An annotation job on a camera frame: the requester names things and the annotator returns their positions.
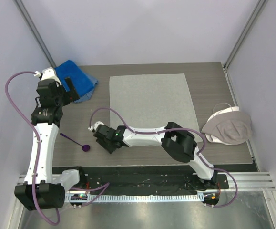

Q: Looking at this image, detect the white slotted cable duct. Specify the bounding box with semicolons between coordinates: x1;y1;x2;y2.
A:
65;193;204;204

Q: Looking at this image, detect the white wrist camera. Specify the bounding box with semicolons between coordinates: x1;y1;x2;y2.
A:
33;67;62;86
88;121;104;132

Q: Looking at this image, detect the purple metal spoon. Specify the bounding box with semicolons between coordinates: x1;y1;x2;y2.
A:
60;133;91;152

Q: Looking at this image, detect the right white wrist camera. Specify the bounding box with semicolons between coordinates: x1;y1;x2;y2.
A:
88;121;104;132

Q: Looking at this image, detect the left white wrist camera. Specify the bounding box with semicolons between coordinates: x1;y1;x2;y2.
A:
33;67;62;86

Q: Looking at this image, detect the grey cloth napkin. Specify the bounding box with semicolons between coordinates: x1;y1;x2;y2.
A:
109;73;200;131

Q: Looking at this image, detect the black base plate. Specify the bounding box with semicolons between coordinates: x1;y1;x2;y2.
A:
54;166;229;191

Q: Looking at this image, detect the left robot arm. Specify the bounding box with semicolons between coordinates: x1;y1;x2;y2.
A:
14;78;87;211

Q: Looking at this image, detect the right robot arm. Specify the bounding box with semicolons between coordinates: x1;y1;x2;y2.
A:
89;121;218;190

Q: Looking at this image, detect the light blue mesh cloth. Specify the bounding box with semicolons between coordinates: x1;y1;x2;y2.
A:
74;82;98;103

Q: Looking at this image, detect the blue folded towel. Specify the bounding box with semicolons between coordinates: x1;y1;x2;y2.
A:
54;60;98;98

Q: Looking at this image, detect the grey cloth pile in bowl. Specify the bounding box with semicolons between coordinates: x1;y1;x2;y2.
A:
201;103;253;146

